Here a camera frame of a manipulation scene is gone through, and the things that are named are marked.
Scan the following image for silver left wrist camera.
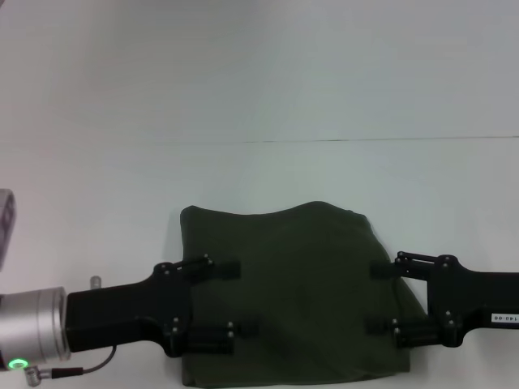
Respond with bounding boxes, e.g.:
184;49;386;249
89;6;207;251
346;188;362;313
0;187;19;271

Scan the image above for dark green shirt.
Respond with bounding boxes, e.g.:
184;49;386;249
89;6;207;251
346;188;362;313
179;199;429;386

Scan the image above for left gripper cable with connector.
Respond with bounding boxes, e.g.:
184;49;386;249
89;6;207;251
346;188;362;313
22;345;119;381

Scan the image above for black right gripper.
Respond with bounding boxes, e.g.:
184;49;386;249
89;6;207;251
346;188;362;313
364;250;519;350

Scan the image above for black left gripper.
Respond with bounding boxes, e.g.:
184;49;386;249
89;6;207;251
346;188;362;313
64;253;261;359

